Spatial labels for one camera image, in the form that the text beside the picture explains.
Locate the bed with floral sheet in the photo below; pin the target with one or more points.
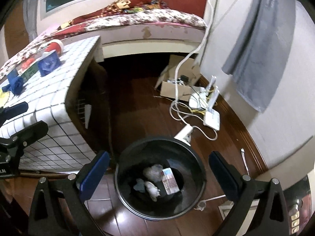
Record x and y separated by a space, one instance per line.
158 30

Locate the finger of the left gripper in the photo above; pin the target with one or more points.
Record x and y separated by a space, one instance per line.
13 111
15 145

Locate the clear plastic bag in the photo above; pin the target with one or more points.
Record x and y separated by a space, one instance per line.
140 187

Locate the black trash bin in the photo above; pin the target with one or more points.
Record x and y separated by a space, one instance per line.
186 166

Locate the checkered white tablecloth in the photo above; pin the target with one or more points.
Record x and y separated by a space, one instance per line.
51 99

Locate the green and white booklet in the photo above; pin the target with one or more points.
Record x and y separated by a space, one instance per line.
30 71

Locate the pink and white carton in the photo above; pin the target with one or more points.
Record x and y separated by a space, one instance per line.
169 181

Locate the wooden door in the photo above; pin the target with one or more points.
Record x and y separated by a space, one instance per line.
16 36

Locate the red patterned blanket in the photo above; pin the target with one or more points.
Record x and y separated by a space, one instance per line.
116 8

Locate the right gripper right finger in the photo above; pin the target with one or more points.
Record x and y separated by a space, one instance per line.
228 177

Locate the white modem box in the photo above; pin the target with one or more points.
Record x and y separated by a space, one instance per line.
212 119

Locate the grey curtain left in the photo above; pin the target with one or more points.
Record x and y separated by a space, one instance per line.
30 18

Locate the grey curtain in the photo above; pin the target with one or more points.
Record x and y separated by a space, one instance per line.
30 18
260 54

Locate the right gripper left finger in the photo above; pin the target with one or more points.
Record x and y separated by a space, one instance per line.
91 174

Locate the grey curtain right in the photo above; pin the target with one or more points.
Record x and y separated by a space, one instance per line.
260 54

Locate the white router with antennas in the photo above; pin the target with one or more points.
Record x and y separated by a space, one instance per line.
203 98

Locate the blue cloth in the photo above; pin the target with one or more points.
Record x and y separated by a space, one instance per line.
15 83

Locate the red crumpled wrapper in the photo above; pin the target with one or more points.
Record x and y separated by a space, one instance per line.
27 63

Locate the white power strip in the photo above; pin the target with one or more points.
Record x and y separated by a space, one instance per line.
185 134

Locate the yellow cloth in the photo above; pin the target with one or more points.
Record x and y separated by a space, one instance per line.
4 96

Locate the cardboard box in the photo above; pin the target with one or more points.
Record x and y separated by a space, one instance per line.
188 75

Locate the red paper cup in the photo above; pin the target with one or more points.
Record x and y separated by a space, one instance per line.
56 45

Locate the white tissue paper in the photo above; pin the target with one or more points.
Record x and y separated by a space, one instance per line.
153 175

